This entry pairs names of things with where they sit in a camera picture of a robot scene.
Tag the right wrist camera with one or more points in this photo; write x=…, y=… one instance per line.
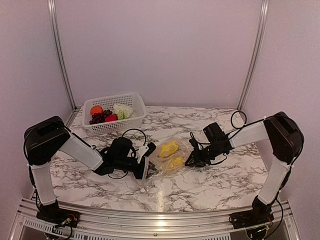
x=195, y=144

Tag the right aluminium frame post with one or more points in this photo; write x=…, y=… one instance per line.
x=258, y=42

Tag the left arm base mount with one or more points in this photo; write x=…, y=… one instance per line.
x=58, y=216

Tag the white perforated plastic basket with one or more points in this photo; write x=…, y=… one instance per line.
x=113, y=113

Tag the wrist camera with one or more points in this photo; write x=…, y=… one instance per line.
x=145, y=151
x=195, y=144

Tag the aluminium frame post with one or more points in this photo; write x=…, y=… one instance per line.
x=258, y=42
x=60, y=56

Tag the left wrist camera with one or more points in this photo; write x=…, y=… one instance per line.
x=145, y=151

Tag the red fake pepper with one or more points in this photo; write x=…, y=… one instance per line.
x=111, y=118

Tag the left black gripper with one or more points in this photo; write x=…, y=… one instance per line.
x=138, y=174

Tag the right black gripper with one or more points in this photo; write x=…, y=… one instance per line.
x=198, y=161

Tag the front aluminium rail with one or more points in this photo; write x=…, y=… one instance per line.
x=110, y=224

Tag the orange fake pumpkin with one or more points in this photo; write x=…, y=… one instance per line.
x=96, y=110

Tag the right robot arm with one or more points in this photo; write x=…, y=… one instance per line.
x=285, y=137

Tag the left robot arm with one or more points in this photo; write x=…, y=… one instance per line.
x=44, y=140

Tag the left aluminium frame post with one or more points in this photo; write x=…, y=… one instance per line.
x=60, y=56

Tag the purple fake grapes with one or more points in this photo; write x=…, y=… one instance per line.
x=100, y=117

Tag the clear zip top bag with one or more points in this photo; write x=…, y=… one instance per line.
x=184, y=151

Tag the white fake cauliflower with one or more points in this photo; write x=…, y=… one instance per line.
x=122, y=111

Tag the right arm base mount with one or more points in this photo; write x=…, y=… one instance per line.
x=248, y=218

